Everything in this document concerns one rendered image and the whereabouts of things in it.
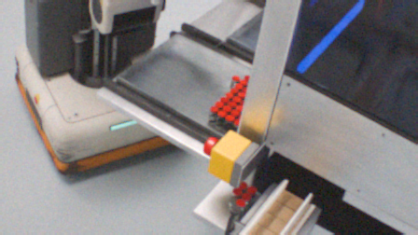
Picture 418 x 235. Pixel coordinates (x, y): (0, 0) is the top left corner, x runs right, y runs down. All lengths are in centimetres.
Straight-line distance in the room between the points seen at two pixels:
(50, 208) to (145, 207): 38
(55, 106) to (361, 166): 149
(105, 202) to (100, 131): 29
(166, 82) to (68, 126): 81
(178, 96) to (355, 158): 55
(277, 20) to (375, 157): 31
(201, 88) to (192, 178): 101
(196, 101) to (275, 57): 45
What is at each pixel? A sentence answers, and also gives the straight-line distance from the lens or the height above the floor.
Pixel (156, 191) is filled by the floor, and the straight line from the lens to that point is 246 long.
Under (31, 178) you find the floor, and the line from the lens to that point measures 250.
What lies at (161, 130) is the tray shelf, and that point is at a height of 88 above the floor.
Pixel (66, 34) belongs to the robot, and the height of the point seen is 49.
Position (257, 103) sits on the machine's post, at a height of 111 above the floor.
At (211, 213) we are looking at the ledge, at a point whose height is 88.
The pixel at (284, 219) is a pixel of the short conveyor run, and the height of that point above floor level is 93.
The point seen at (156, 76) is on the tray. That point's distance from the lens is 158.
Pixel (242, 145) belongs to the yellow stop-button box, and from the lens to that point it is 122.
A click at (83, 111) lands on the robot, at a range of 236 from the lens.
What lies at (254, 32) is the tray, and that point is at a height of 88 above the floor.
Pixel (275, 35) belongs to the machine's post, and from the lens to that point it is 110.
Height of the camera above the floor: 188
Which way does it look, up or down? 42 degrees down
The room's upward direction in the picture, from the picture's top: 10 degrees clockwise
